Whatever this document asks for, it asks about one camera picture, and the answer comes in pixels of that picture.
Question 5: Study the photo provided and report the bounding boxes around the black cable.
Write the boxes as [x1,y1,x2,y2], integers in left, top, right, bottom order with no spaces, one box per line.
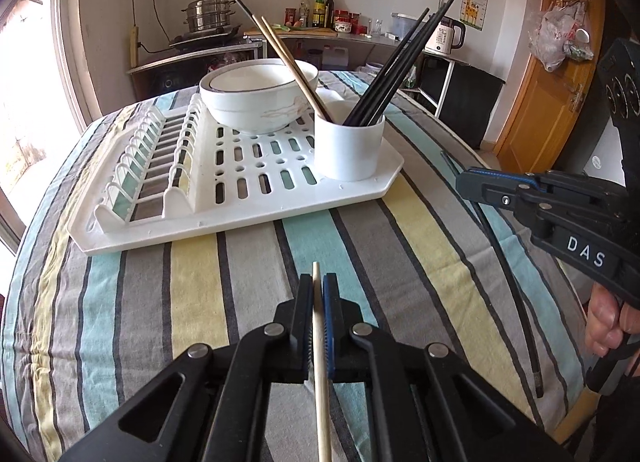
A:
[441,151,546,399]

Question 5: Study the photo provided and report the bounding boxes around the white electric kettle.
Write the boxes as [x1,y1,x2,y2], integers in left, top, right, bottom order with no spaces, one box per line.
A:
[424,16,467,56]

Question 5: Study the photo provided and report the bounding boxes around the wooden cutting board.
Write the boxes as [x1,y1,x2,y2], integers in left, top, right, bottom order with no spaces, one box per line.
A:
[243,25,338,39]

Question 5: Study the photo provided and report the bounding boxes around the black panel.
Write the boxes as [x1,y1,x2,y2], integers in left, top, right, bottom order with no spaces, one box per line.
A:
[422,55,503,149]

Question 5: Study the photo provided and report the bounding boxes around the stainless steel steamer pot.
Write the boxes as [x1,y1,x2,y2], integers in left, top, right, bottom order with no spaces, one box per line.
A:
[181,0,237,34]

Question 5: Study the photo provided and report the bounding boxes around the white plastic dish rack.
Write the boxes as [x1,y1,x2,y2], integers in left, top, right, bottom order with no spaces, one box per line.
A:
[68,73,405,257]

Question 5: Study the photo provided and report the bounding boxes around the wooden door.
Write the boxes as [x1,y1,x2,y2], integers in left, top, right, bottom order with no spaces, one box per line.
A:
[495,0,606,175]

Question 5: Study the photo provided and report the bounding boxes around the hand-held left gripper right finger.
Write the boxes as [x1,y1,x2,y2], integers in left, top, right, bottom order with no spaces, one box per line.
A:
[322,273,574,462]

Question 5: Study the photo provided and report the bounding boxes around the hanging plastic bags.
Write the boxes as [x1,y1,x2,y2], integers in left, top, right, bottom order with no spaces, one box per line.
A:
[530,0,596,74]

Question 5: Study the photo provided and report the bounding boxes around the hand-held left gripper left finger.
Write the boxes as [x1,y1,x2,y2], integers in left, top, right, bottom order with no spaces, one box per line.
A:
[60,272,317,462]

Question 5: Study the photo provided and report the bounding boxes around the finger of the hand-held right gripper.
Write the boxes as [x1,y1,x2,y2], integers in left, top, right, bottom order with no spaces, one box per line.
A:
[456,168,546,215]

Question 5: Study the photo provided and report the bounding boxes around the person's right hand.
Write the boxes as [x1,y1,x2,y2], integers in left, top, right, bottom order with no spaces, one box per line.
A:
[585,287,640,355]

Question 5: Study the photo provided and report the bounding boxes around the gas stove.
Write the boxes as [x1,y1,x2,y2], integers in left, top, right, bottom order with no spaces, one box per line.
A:
[169,25,243,49]

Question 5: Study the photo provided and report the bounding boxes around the plastic jug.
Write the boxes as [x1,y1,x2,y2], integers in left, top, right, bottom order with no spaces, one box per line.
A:
[322,45,348,70]

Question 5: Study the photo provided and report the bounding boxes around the white refrigerator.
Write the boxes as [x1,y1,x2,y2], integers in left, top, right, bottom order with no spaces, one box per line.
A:
[580,117,628,188]

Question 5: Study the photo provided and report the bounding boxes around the striped tablecloth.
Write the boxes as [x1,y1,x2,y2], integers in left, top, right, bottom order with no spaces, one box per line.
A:
[0,70,588,462]

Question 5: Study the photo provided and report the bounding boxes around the metal kitchen counter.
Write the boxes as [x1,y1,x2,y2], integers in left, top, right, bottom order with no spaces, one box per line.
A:
[125,27,473,108]

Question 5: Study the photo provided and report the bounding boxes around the clear storage box blue lid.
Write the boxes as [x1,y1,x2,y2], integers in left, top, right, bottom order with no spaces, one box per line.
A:
[391,12,426,40]

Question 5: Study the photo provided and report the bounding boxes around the white cylindrical utensil cup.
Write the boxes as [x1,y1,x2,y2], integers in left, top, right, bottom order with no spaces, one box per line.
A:
[313,110,386,181]

